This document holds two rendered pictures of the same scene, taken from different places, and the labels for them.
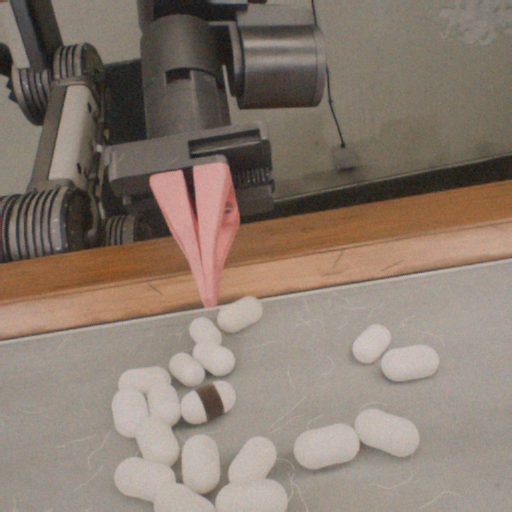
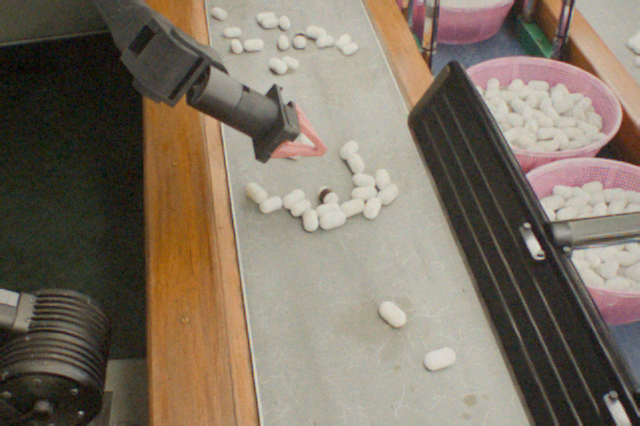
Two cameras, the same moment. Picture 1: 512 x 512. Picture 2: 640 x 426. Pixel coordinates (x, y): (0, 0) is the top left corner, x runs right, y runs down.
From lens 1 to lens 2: 1.17 m
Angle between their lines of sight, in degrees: 80
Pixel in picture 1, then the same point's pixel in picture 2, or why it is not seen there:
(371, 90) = not seen: outside the picture
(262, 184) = not seen: hidden behind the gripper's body
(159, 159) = (292, 115)
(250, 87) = not seen: hidden behind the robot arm
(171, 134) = (275, 107)
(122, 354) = (272, 243)
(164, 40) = (225, 79)
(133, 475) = (375, 205)
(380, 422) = (350, 146)
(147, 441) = (358, 203)
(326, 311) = (250, 169)
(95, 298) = (224, 254)
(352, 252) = (210, 149)
